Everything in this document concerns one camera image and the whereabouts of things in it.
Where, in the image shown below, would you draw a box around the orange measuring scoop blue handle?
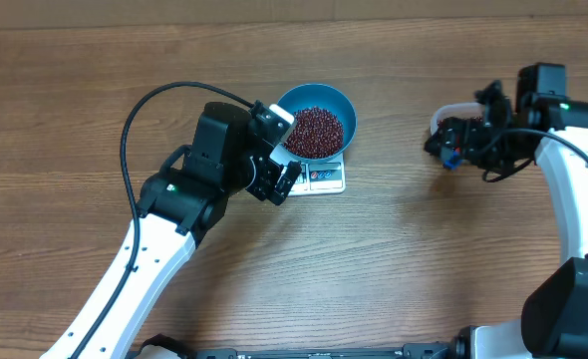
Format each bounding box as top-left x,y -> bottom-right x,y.
442,149 -> 463,171

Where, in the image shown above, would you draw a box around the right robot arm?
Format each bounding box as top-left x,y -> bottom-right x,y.
416,63 -> 588,358

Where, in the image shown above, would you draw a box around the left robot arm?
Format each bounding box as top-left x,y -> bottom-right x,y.
44,102 -> 301,358

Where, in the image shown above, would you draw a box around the white digital kitchen scale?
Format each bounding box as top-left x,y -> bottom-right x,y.
289,155 -> 347,196

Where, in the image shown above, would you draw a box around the red beans in bowl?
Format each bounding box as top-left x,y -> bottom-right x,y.
284,107 -> 345,160

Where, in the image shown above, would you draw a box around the blue metal bowl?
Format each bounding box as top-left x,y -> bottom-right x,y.
277,83 -> 358,164

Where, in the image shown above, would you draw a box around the clear plastic container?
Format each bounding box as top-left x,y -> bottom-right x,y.
430,102 -> 484,135

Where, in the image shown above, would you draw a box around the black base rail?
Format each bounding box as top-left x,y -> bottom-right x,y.
126,334 -> 454,359

